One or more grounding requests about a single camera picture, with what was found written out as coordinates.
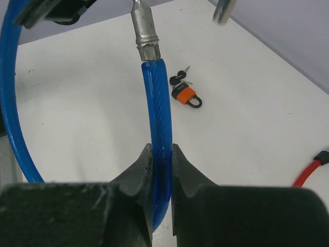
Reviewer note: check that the orange black padlock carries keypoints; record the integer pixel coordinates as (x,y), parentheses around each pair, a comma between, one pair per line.
(186,95)

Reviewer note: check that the black head keys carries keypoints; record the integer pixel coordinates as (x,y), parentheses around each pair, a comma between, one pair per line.
(179,78)

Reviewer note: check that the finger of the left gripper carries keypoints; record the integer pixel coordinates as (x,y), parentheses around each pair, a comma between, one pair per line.
(62,12)

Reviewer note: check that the red cable lock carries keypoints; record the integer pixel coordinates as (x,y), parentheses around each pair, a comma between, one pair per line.
(320,159)

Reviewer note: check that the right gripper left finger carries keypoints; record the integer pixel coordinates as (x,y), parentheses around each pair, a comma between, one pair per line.
(115,213)

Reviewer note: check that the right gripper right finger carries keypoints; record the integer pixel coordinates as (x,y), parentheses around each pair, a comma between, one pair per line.
(207,214)

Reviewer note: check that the blue cable lock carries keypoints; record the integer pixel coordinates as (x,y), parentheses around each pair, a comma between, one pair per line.
(157,91)

